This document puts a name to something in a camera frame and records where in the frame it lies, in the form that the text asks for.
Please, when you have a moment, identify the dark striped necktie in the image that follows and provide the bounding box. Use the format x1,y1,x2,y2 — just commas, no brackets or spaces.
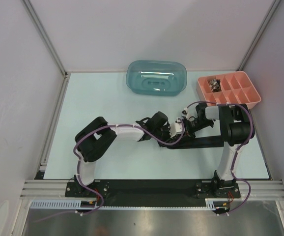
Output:
158,136,224,149

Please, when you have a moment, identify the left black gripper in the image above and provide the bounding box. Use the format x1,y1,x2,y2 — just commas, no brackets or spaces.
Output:
152,123,176,148

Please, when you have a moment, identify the aluminium extrusion rail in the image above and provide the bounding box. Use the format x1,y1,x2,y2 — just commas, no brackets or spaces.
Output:
20,179,284,201

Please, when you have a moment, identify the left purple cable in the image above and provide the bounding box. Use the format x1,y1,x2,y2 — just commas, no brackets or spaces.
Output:
73,117,185,216

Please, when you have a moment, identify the rolled tie in tray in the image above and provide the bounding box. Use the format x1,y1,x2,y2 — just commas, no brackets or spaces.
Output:
208,79,222,92

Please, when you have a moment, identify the teal transparent plastic tub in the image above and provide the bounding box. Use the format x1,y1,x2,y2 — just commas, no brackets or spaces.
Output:
126,60,188,96

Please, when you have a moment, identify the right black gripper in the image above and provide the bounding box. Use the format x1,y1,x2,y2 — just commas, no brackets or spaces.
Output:
174,118,213,143

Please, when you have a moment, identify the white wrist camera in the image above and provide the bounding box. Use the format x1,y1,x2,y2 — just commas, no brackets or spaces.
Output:
170,121,184,138
181,107,191,119

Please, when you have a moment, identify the pink compartment organizer tray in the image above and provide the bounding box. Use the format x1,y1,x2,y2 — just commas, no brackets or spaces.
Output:
197,71,261,109

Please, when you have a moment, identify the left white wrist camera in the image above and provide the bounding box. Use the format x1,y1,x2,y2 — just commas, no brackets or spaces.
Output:
170,121,184,138

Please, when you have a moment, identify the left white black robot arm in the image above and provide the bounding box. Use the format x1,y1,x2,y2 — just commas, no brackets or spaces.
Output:
73,112,185,197

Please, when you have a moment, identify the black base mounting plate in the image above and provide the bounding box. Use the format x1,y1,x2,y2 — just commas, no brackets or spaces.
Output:
65,179,241,208

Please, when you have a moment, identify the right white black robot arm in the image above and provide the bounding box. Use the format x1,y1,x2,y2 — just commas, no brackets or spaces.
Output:
182,102,255,198

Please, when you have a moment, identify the white slotted cable duct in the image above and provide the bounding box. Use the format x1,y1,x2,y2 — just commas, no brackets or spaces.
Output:
30,199,226,210

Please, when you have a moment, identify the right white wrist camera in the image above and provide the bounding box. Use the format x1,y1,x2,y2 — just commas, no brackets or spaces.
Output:
181,107,191,119

